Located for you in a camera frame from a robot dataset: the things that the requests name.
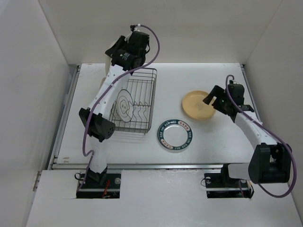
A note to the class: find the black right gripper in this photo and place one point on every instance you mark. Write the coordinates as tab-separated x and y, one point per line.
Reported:
218	91

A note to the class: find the yellow plate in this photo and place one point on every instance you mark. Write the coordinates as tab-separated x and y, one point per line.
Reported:
195	108

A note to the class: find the grey wire dish rack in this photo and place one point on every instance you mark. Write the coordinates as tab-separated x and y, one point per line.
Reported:
142	87

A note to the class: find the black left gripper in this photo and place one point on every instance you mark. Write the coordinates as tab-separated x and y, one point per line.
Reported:
121	42

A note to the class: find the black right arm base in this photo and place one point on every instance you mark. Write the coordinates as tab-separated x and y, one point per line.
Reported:
217	187

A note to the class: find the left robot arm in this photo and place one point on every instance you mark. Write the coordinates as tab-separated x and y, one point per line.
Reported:
126	55

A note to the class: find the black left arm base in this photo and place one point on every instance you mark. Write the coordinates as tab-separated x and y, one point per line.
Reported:
109	188

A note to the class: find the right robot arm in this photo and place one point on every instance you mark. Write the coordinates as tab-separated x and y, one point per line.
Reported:
270	162

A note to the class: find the aluminium table rail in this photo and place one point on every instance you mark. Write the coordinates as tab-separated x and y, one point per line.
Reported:
215	141

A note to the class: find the white bowl green band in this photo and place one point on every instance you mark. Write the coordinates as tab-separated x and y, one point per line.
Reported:
175	135

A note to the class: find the cream white plate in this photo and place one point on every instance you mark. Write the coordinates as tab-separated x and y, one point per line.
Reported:
108	59

